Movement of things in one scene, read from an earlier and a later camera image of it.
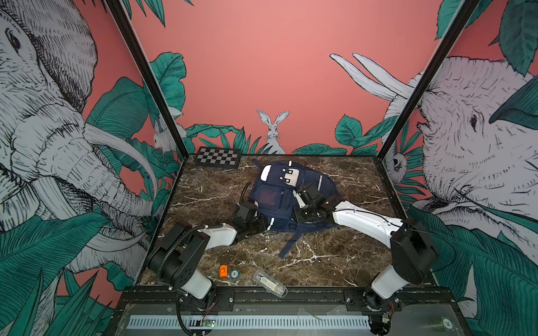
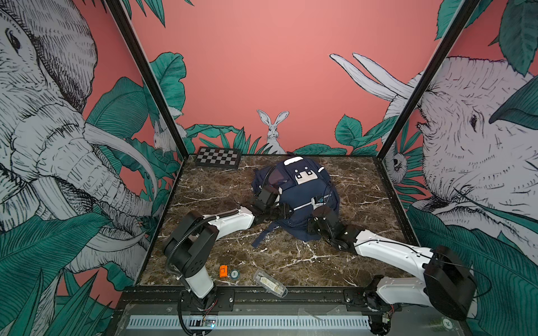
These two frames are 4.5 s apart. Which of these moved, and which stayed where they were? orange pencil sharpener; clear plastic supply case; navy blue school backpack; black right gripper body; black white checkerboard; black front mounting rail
Moved: navy blue school backpack; black right gripper body
Stayed: clear plastic supply case; orange pencil sharpener; black front mounting rail; black white checkerboard
